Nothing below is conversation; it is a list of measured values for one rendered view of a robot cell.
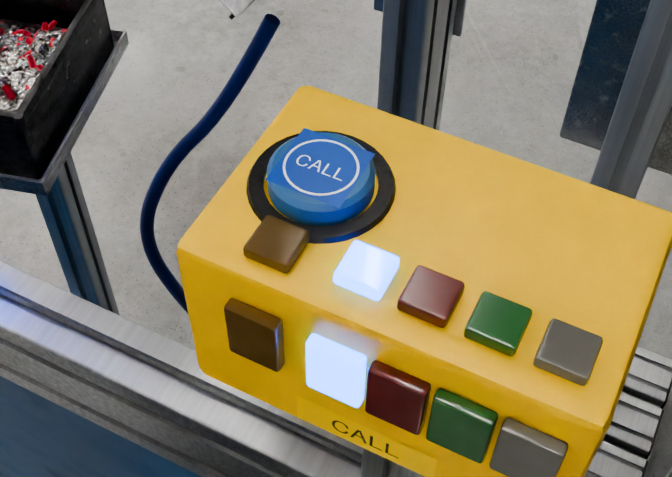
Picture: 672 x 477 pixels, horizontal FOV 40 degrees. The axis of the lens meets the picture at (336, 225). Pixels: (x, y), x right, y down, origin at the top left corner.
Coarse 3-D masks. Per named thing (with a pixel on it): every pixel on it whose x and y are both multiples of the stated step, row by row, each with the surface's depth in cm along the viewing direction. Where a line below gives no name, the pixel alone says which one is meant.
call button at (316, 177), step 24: (288, 144) 35; (312, 144) 35; (336, 144) 35; (288, 168) 34; (312, 168) 34; (336, 168) 34; (360, 168) 34; (288, 192) 33; (312, 192) 33; (336, 192) 33; (360, 192) 33; (288, 216) 34; (312, 216) 33; (336, 216) 33
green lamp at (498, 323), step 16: (480, 304) 31; (496, 304) 31; (512, 304) 31; (480, 320) 30; (496, 320) 30; (512, 320) 30; (528, 320) 30; (464, 336) 31; (480, 336) 30; (496, 336) 30; (512, 336) 30; (512, 352) 30
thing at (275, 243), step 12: (264, 228) 33; (276, 228) 33; (288, 228) 33; (300, 228) 33; (252, 240) 32; (264, 240) 32; (276, 240) 32; (288, 240) 32; (300, 240) 32; (252, 252) 32; (264, 252) 32; (276, 252) 32; (288, 252) 32; (300, 252) 32; (264, 264) 32; (276, 264) 32; (288, 264) 32
